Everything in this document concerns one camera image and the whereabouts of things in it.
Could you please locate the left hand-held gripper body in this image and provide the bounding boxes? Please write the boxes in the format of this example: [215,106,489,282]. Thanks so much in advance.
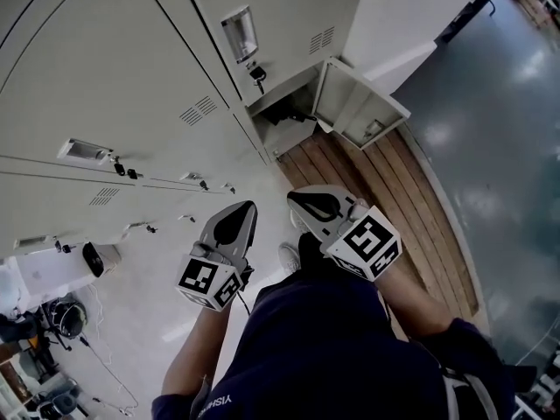
[175,199,257,312]

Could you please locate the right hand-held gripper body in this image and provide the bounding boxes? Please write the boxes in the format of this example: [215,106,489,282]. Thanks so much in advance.
[286,185,403,283]

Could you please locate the grey metal locker cabinet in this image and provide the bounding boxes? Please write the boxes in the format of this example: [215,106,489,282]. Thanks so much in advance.
[0,0,412,257]

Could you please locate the person's left forearm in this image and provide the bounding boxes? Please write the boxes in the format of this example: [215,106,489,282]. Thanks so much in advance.
[161,306,240,397]

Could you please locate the person's right forearm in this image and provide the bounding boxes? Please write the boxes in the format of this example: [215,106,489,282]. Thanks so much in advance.
[374,262,456,340]

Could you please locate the black trousers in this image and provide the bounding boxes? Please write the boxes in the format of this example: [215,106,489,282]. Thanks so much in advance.
[255,232,382,305]

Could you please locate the person's left white shoe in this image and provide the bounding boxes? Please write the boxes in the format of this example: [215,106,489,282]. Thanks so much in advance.
[278,242,302,275]

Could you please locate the person's white shoe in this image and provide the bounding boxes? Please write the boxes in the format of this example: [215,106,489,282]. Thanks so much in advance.
[289,210,310,235]
[278,242,302,275]

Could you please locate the wooden plank platform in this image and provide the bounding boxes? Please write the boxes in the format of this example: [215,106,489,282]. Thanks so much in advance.
[277,127,480,340]

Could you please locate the person's right white shoe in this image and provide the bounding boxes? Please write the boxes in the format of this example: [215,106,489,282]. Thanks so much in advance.
[289,210,310,235]

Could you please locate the navy blue shirt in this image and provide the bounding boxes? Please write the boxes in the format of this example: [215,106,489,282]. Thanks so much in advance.
[151,277,517,420]

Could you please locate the white device with black face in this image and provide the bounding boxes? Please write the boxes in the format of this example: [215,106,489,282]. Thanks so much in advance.
[81,241,123,278]

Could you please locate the black helmet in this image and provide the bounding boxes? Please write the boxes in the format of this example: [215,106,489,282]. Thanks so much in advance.
[50,299,88,339]

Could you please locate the white cardboard box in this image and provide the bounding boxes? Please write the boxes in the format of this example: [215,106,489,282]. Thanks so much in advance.
[0,255,95,305]

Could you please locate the black tripod stand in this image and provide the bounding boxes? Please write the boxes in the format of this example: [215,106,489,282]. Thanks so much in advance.
[0,311,74,367]

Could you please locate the black metal table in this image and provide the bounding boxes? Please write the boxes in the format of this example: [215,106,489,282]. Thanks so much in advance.
[437,0,500,43]

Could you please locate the thin white floor cable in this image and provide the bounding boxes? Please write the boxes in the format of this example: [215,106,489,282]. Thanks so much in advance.
[80,284,139,417]

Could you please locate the grey backpack strap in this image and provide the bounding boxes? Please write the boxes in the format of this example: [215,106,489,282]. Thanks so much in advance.
[439,367,494,420]

